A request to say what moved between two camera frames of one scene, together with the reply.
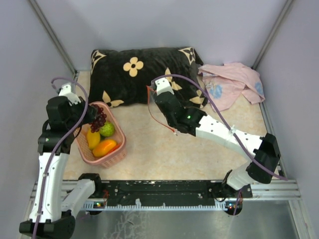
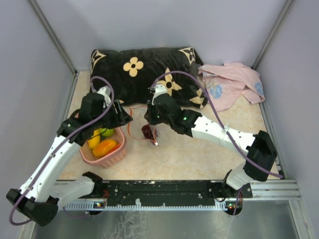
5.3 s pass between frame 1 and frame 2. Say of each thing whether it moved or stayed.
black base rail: stayed
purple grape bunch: moved
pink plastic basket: stayed
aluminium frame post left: stayed
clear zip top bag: moved
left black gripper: moved
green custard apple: stayed
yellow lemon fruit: stayed
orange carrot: stayed
